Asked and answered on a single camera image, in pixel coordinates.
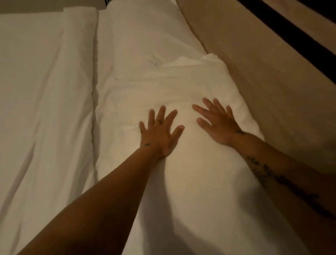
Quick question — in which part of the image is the beige padded headboard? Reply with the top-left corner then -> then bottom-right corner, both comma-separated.
175,0 -> 336,175

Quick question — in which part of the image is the person's right hand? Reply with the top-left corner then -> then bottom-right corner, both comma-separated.
192,97 -> 244,147

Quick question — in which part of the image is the person's right forearm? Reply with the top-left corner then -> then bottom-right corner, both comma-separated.
228,131 -> 336,255

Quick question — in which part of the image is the person's left hand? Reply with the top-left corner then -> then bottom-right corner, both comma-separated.
139,105 -> 185,160

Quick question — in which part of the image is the white pillow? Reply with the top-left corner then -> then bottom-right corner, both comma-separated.
94,53 -> 311,255
97,0 -> 208,80

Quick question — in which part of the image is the black wall trim strip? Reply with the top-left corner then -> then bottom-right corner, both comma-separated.
236,0 -> 336,85

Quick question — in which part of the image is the person's left forearm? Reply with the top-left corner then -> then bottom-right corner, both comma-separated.
16,146 -> 165,255

